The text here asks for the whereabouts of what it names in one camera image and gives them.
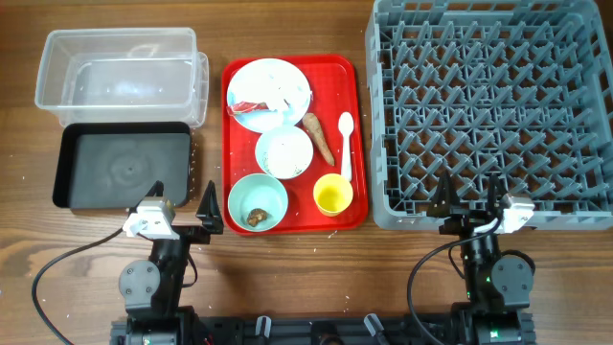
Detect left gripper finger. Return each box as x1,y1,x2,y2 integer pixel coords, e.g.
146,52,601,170
195,180,224,234
127,180,164,214

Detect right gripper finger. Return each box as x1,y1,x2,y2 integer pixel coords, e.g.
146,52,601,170
426,171,459,219
487,174,506,216

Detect brown food lump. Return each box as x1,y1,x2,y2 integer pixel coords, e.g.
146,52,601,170
246,208,268,227

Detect light green bowl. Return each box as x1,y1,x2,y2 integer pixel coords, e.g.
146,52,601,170
227,173,288,233

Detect white rice grains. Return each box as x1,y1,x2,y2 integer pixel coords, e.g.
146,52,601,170
262,137,312,179

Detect small light blue bowl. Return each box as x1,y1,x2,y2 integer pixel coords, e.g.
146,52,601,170
255,126,313,179

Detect red snack wrapper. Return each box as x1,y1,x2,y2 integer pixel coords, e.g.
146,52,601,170
226,102,268,116

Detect yellow plastic cup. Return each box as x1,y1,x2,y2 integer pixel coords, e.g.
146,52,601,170
313,173,353,217

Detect white paper napkin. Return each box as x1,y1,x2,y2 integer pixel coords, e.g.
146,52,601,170
264,88,305,115

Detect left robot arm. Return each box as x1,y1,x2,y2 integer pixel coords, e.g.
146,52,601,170
109,181,224,345

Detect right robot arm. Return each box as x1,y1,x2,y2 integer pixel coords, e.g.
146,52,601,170
427,172,536,344

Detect grey dishwasher rack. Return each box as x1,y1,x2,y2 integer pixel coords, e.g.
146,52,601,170
365,0,612,230

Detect clear plastic waste bin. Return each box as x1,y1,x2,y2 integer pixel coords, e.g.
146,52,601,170
34,27,209,127

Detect black plastic tray bin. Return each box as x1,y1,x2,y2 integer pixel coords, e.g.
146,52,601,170
52,122,192,210

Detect red serving tray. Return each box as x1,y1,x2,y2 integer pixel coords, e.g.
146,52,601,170
221,55,369,235

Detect white plastic spoon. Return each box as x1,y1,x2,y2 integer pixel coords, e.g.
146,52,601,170
338,112,354,181

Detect brown carrot piece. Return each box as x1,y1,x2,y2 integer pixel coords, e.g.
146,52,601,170
302,113,335,167

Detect large light blue plate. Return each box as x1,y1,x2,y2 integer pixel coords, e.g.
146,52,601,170
225,58,313,133

